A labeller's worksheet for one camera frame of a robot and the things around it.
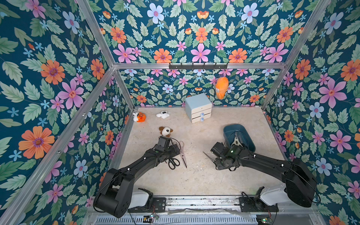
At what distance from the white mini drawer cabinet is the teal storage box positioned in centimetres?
19

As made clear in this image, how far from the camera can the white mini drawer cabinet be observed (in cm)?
103

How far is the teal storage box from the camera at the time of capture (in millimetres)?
956
